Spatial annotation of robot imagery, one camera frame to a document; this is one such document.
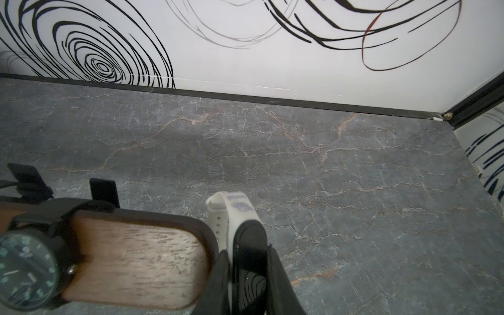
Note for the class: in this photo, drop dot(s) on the white watch band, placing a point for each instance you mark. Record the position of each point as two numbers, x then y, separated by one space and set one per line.
239 231

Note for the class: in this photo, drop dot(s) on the wooden watch stand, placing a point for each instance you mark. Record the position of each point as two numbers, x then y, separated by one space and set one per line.
135 258

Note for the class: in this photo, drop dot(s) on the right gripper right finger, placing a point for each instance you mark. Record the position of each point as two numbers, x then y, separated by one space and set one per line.
281 298

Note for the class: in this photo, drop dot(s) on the black strap watch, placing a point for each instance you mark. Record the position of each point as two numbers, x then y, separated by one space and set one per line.
39 249

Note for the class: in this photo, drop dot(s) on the black round watch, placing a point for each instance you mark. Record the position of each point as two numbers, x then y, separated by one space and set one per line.
23 183

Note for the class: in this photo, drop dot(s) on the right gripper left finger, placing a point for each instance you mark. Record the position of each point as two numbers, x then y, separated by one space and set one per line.
214 299

